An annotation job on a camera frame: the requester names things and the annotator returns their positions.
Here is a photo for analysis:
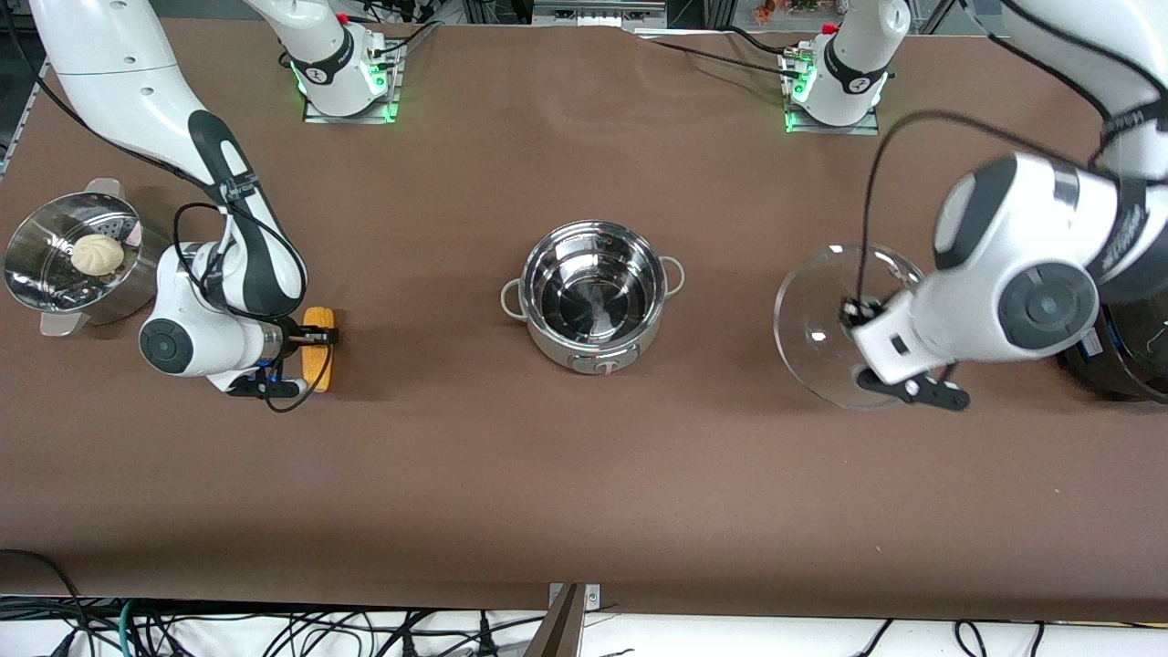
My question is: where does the yellow corn cob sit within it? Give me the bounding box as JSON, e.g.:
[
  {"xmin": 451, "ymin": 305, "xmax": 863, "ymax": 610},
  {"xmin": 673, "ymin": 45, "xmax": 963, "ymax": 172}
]
[{"xmin": 300, "ymin": 308, "xmax": 338, "ymax": 394}]

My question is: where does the glass pot lid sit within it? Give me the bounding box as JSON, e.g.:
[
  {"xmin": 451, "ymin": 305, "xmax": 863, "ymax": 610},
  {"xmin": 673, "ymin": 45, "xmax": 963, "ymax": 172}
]
[{"xmin": 774, "ymin": 243, "xmax": 928, "ymax": 411}]

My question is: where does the stainless steel steamer pot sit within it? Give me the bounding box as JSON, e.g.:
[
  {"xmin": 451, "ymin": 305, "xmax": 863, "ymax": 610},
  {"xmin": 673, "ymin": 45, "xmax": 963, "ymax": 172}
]
[{"xmin": 3, "ymin": 179, "xmax": 172, "ymax": 338}]

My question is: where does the white steamed bun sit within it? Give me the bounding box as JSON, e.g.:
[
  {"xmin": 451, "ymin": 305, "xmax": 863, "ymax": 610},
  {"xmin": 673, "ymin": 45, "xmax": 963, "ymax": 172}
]
[{"xmin": 71, "ymin": 234, "xmax": 125, "ymax": 276}]

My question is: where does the black round appliance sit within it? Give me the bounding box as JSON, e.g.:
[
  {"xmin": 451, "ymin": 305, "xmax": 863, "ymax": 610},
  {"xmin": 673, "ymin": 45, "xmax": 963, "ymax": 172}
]
[{"xmin": 1057, "ymin": 297, "xmax": 1168, "ymax": 404}]

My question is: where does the brown table cover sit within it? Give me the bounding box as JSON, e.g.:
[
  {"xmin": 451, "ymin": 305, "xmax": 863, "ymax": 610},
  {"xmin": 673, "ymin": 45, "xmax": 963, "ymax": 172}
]
[{"xmin": 0, "ymin": 16, "xmax": 1168, "ymax": 623}]

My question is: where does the brown angled bar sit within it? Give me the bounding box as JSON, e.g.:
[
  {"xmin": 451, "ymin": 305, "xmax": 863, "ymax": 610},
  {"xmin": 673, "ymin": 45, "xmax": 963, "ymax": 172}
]
[{"xmin": 524, "ymin": 584, "xmax": 586, "ymax": 657}]

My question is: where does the grey equipment box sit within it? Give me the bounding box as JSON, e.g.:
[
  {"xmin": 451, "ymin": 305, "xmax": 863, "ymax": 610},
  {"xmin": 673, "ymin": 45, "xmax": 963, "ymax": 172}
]
[{"xmin": 533, "ymin": 0, "xmax": 669, "ymax": 27}]

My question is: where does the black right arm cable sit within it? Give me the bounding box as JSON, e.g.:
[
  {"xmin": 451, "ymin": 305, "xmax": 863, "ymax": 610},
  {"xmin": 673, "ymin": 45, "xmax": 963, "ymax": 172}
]
[{"xmin": 0, "ymin": 18, "xmax": 333, "ymax": 414}]

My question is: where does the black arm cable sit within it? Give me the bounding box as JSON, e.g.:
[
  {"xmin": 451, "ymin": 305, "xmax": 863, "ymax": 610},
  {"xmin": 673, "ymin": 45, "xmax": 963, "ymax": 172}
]
[
  {"xmin": 856, "ymin": 0, "xmax": 1168, "ymax": 309},
  {"xmin": 0, "ymin": 18, "xmax": 333, "ymax": 414}
]

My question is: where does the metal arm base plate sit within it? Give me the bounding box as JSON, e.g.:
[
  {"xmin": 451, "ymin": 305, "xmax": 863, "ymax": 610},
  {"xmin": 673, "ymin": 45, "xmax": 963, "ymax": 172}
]
[
  {"xmin": 302, "ymin": 36, "xmax": 403, "ymax": 125},
  {"xmin": 783, "ymin": 53, "xmax": 882, "ymax": 137}
]

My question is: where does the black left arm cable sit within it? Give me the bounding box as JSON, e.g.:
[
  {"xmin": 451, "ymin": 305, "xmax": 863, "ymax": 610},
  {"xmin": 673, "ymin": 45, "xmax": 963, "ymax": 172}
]
[{"xmin": 856, "ymin": 0, "xmax": 1168, "ymax": 309}]

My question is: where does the short black table cable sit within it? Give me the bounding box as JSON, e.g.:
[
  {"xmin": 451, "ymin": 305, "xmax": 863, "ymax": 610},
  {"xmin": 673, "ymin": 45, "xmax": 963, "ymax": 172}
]
[{"xmin": 725, "ymin": 25, "xmax": 797, "ymax": 54}]

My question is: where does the long black table cable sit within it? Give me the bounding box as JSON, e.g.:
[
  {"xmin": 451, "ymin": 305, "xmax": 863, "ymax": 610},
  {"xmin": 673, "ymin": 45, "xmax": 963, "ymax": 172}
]
[{"xmin": 637, "ymin": 38, "xmax": 797, "ymax": 78}]

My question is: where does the black looped floor cable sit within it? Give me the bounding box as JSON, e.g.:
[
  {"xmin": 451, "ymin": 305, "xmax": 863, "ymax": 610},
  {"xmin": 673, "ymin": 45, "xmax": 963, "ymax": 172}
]
[{"xmin": 0, "ymin": 548, "xmax": 90, "ymax": 657}]

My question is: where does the black base cable bundle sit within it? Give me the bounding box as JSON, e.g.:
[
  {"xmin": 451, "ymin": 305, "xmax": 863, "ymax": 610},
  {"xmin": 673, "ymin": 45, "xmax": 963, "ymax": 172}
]
[{"xmin": 369, "ymin": 18, "xmax": 444, "ymax": 59}]

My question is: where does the aluminium frame profile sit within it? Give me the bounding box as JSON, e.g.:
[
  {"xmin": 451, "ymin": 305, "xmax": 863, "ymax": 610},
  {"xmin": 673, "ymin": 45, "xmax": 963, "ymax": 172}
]
[{"xmin": 0, "ymin": 55, "xmax": 52, "ymax": 179}]

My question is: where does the metal table bracket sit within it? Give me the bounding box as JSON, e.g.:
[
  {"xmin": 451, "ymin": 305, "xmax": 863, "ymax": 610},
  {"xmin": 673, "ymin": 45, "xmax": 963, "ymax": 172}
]
[{"xmin": 547, "ymin": 582, "xmax": 602, "ymax": 610}]

